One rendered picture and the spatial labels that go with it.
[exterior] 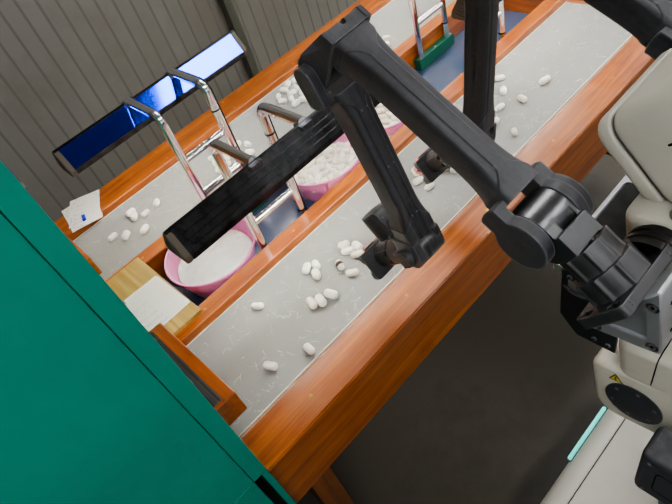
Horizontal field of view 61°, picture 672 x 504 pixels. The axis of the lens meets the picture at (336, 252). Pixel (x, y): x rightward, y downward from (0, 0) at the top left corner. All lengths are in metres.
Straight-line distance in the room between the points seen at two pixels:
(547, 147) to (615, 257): 0.92
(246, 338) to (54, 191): 1.70
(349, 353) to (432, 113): 0.65
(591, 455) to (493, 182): 1.04
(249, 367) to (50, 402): 0.67
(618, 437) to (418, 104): 1.15
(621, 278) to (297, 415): 0.72
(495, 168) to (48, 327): 0.55
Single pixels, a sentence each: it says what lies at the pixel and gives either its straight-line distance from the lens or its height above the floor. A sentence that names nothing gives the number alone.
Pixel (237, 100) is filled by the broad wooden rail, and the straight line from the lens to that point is 2.21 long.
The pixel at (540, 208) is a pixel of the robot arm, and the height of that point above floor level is 1.27.
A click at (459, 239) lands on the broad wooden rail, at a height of 0.76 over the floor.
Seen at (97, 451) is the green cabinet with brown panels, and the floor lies 1.18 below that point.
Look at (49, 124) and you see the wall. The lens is 2.82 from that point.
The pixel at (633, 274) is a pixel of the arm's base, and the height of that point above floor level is 1.22.
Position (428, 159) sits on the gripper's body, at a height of 0.90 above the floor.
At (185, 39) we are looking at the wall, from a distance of 3.03.
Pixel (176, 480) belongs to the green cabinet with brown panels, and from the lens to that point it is 0.97.
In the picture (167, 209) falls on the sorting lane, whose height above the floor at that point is 0.74.
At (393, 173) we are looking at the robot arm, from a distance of 0.95.
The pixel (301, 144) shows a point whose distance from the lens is 1.28.
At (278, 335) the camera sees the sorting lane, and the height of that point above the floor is 0.74.
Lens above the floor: 1.80
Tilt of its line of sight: 45 degrees down
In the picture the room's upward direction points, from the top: 21 degrees counter-clockwise
